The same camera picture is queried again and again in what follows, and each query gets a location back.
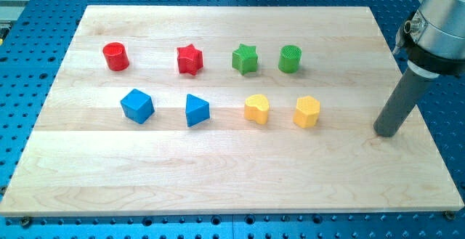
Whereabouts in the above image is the green cylinder block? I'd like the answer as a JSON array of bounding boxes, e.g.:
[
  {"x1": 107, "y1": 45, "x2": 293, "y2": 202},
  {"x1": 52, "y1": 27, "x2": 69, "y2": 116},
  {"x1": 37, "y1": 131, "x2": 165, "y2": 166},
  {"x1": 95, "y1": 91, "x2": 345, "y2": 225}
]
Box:
[{"x1": 278, "y1": 45, "x2": 302, "y2": 73}]

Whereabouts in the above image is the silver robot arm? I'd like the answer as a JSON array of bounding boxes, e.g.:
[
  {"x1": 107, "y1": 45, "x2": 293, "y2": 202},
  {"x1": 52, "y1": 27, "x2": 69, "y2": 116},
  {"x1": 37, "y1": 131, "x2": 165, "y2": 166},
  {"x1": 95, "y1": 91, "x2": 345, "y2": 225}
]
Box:
[{"x1": 373, "y1": 0, "x2": 464, "y2": 137}]

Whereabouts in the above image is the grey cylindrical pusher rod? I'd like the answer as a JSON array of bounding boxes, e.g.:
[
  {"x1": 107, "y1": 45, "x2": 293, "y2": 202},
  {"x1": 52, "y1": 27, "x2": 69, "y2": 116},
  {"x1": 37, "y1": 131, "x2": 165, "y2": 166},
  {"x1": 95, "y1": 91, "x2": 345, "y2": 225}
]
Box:
[{"x1": 373, "y1": 68, "x2": 434, "y2": 137}]

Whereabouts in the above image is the blue triangle block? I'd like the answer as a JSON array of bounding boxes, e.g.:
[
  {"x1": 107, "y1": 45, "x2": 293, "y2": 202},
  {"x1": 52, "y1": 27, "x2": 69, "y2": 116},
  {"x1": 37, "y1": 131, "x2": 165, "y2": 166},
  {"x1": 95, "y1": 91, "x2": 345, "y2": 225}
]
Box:
[{"x1": 185, "y1": 94, "x2": 210, "y2": 127}]

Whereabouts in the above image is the red cylinder block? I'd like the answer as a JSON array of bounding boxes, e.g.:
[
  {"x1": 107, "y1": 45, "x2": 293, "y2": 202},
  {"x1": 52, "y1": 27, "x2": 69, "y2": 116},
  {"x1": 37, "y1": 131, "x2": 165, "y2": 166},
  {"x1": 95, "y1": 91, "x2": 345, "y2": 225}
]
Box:
[{"x1": 102, "y1": 42, "x2": 129, "y2": 71}]

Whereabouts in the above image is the green star block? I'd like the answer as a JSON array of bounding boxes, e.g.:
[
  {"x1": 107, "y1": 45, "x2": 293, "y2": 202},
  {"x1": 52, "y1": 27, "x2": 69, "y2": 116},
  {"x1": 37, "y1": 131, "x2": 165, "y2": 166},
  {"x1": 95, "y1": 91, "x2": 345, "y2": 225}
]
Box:
[{"x1": 232, "y1": 44, "x2": 258, "y2": 75}]

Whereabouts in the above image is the yellow heart block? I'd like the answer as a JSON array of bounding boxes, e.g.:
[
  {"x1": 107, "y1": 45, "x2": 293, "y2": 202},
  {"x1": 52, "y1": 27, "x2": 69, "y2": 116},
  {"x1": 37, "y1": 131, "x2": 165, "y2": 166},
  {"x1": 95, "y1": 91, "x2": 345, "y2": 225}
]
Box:
[{"x1": 243, "y1": 94, "x2": 270, "y2": 124}]

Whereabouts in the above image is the blue cube block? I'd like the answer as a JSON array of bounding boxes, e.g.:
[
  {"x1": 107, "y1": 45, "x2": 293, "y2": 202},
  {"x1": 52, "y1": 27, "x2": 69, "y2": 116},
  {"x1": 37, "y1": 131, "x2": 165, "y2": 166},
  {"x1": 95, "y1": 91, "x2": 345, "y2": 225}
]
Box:
[{"x1": 120, "y1": 89, "x2": 155, "y2": 124}]

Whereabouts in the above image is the red star block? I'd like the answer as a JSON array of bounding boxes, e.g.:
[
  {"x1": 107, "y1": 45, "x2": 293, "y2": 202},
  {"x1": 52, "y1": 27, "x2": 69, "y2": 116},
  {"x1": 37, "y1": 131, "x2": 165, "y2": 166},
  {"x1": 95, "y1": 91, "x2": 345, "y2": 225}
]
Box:
[{"x1": 177, "y1": 44, "x2": 203, "y2": 76}]

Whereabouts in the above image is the blue perforated table plate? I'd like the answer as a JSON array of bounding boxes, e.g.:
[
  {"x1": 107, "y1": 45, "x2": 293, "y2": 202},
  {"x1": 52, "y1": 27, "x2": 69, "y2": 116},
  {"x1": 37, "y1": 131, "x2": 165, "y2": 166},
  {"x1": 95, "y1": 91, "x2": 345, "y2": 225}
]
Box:
[{"x1": 1, "y1": 0, "x2": 464, "y2": 238}]

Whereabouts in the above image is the light wooden board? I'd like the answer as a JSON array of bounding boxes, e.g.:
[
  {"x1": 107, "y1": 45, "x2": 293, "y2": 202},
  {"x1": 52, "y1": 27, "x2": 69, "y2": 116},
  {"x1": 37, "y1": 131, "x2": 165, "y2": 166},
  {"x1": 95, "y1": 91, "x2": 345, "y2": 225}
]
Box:
[{"x1": 1, "y1": 5, "x2": 464, "y2": 216}]

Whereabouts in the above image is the yellow hexagon block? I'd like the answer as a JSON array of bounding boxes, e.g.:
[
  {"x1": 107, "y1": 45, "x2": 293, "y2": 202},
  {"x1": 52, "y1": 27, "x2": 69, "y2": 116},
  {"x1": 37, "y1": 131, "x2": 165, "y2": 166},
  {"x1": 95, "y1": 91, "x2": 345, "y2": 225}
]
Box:
[{"x1": 293, "y1": 96, "x2": 320, "y2": 128}]

